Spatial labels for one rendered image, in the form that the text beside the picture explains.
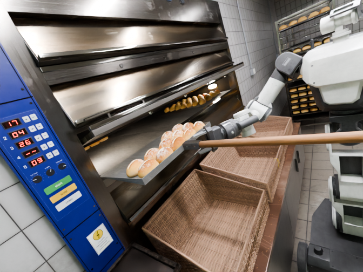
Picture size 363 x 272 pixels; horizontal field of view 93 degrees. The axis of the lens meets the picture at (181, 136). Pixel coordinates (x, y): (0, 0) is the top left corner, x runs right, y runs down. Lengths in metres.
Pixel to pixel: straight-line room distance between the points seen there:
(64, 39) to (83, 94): 0.23
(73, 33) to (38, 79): 0.27
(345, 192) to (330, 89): 0.58
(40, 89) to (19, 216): 0.45
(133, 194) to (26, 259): 0.44
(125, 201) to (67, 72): 0.65
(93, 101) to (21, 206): 0.47
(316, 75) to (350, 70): 0.11
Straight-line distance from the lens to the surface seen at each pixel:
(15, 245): 0.87
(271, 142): 0.63
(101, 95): 0.93
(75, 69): 0.92
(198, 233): 1.23
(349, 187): 1.30
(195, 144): 0.75
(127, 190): 0.99
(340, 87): 1.02
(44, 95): 0.85
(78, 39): 0.98
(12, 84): 0.82
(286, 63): 1.10
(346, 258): 1.60
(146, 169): 0.68
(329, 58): 0.99
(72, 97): 0.89
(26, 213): 0.85
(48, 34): 0.96
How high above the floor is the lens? 1.48
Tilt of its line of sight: 17 degrees down
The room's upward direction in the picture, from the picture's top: 20 degrees counter-clockwise
